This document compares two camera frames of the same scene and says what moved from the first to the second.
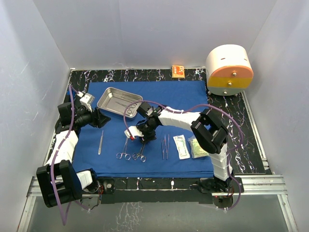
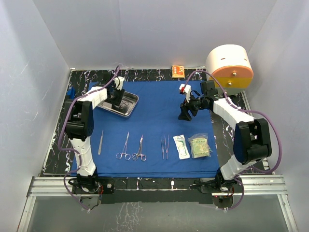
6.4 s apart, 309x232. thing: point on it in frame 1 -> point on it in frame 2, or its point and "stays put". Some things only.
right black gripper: [146, 137] -> [185, 107]
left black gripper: [98, 120] -> [119, 94]
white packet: [180, 143] stays put
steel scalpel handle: [101, 143] stays put
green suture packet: [196, 150] stays put
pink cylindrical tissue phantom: [229, 70] stays put
